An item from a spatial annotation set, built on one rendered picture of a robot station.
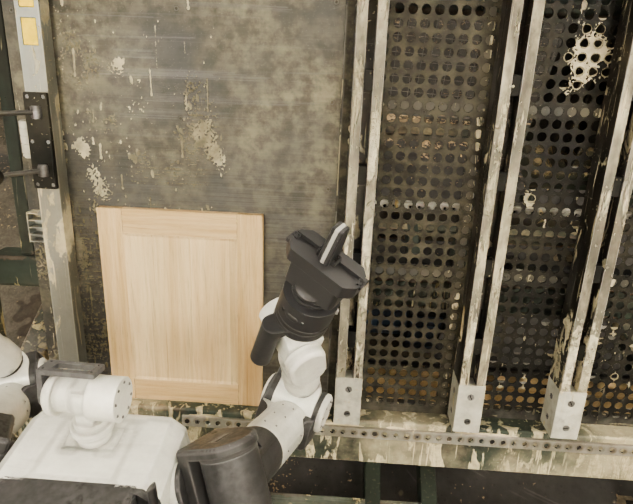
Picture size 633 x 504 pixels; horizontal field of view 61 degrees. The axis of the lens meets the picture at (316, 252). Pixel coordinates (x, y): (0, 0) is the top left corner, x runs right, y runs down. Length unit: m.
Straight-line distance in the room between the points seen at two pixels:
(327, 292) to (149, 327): 0.70
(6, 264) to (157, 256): 0.40
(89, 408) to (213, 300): 0.51
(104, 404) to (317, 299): 0.33
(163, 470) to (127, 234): 0.59
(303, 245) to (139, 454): 0.40
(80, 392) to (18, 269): 0.69
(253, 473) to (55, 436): 0.31
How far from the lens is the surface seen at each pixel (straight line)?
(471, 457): 1.44
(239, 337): 1.30
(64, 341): 1.43
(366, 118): 1.12
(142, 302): 1.33
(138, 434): 0.92
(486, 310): 1.23
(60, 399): 0.87
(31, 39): 1.28
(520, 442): 1.43
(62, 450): 0.93
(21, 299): 2.98
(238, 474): 0.84
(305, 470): 2.26
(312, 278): 0.73
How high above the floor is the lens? 2.16
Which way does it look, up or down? 51 degrees down
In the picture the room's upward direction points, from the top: straight up
